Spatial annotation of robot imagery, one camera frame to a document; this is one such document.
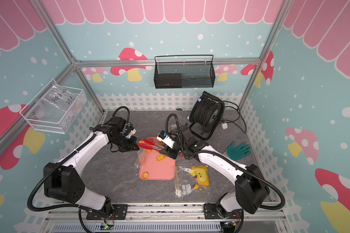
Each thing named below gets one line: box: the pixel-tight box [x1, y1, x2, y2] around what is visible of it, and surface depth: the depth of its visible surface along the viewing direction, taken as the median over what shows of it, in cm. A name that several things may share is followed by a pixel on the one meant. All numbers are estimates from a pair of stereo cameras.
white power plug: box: [221, 122, 228, 130], surface depth 109 cm
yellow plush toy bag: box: [175, 165, 210, 198], surface depth 85 cm
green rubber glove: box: [226, 140, 252, 161], surface depth 99 cm
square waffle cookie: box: [156, 154, 165, 162], surface depth 94 cm
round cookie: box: [141, 171, 150, 179], surface depth 88 cm
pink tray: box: [138, 149, 176, 181], surface depth 91 cm
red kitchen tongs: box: [137, 138, 165, 151], surface depth 80 cm
